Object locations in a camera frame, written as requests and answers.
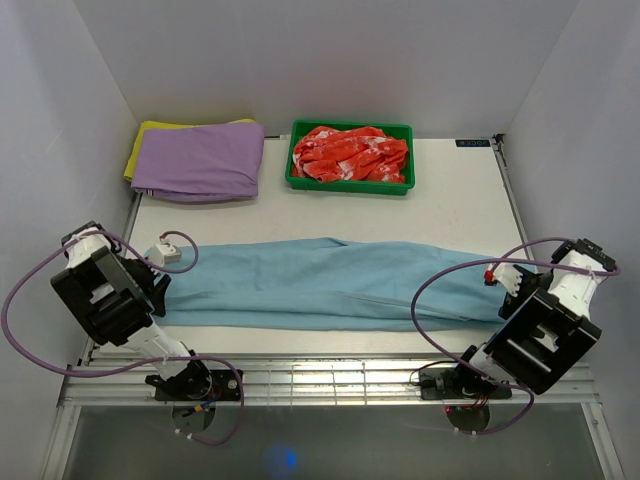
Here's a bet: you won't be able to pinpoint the red white patterned trousers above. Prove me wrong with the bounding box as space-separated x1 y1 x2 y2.
290 126 409 184

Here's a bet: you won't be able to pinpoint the dark label on table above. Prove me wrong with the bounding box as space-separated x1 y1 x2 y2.
455 139 491 148

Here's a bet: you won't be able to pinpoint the green plastic bin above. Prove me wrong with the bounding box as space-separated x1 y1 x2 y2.
285 120 415 196

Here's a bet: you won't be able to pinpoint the folded yellow trousers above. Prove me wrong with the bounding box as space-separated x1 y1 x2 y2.
122 118 259 182

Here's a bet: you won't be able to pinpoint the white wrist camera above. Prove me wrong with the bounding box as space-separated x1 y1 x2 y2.
484 263 523 296
146 241 182 267

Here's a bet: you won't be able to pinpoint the light blue trousers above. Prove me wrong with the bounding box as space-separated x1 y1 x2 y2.
157 238 506 332

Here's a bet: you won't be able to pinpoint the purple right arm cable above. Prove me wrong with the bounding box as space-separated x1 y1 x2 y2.
410 236 620 436

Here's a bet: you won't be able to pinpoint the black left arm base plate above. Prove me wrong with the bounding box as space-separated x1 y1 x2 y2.
145 369 240 403

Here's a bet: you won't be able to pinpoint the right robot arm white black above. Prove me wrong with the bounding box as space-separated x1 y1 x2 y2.
451 239 617 397

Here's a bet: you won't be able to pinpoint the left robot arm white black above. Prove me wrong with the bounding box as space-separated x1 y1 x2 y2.
51 221 214 401

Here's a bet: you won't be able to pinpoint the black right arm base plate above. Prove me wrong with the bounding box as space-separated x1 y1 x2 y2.
417 365 512 401

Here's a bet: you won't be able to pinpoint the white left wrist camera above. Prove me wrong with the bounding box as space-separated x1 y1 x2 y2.
146 241 182 267

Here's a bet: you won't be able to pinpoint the folded purple trousers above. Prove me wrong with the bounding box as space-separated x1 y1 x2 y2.
129 122 266 202

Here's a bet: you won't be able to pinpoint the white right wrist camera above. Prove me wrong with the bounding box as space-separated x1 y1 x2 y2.
484 263 523 296

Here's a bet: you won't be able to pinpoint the aluminium table edge rail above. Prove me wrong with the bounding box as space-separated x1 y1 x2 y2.
57 359 601 407

